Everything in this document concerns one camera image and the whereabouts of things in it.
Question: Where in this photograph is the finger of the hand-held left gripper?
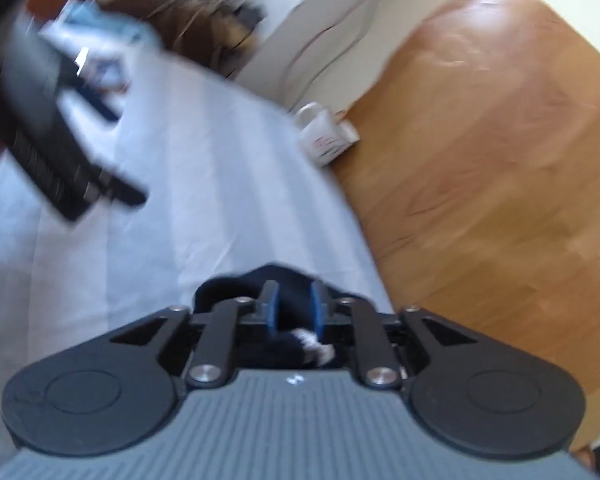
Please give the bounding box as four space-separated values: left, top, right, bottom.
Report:
55 52 122 124
96 166 148 209

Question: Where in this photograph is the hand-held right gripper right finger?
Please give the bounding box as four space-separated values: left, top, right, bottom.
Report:
310 280 481 391

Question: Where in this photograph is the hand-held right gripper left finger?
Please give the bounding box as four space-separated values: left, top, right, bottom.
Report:
107 280 281 391

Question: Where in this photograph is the black and green knit sweater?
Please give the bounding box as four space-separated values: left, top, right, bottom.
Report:
194 262 381 368

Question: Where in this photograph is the light blue cloth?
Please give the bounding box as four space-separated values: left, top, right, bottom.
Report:
40 0 153 93

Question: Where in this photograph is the blue white striped bedsheet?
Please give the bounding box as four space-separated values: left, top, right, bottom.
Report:
0 45 397 468

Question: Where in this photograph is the white enamel mug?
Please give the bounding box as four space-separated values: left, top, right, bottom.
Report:
294 102 361 169

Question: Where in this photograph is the red cable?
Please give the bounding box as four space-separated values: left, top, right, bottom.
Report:
285 0 381 111

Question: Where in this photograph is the wood-grain wall sheet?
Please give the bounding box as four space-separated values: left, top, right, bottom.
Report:
332 0 600 453

